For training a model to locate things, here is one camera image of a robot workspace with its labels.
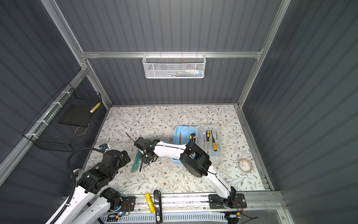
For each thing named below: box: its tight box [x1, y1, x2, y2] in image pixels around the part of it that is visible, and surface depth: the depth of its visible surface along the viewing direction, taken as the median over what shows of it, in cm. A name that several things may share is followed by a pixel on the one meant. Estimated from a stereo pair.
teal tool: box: [131, 149, 141, 174], surface depth 88 cm
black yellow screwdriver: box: [206, 130, 211, 154], surface depth 88 cm
